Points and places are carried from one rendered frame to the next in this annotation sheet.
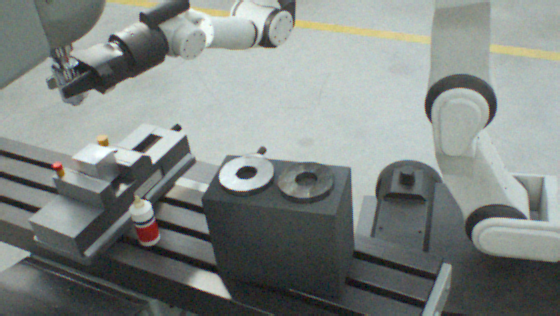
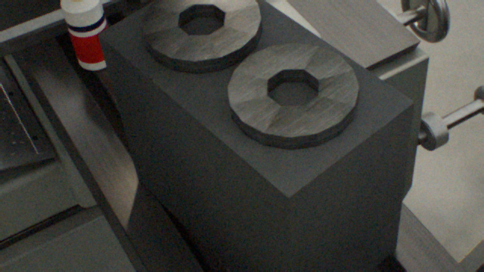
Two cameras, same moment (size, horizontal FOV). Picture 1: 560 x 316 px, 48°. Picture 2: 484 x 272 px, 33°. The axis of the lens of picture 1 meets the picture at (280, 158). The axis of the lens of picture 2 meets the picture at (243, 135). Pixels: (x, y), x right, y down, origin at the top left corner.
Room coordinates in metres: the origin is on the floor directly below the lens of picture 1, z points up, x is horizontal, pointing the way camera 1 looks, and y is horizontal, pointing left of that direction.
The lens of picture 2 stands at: (0.43, -0.21, 1.51)
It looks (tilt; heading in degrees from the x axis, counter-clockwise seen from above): 49 degrees down; 33
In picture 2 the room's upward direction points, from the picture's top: 7 degrees counter-clockwise
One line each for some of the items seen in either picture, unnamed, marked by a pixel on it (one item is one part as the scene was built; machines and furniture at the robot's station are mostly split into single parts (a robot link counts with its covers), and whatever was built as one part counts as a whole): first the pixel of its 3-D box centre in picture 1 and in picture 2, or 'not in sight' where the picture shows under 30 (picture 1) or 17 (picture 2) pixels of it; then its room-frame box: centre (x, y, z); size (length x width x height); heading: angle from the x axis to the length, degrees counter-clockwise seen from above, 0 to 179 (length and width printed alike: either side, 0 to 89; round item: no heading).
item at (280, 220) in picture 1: (282, 221); (254, 141); (0.79, 0.01, 1.02); 0.22 x 0.12 x 0.20; 69
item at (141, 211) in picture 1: (143, 218); (85, 20); (0.89, 0.27, 0.97); 0.04 x 0.04 x 0.11
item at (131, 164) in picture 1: (118, 158); not in sight; (1.05, 0.33, 1.01); 0.12 x 0.06 x 0.04; 56
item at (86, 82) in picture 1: (80, 86); not in sight; (0.97, 0.33, 1.22); 0.06 x 0.02 x 0.03; 131
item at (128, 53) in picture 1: (114, 61); not in sight; (1.06, 0.28, 1.22); 0.13 x 0.12 x 0.10; 41
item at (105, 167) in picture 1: (96, 165); not in sight; (1.00, 0.36, 1.03); 0.06 x 0.05 x 0.06; 56
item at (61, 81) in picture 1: (70, 83); not in sight; (1.00, 0.35, 1.22); 0.05 x 0.05 x 0.06
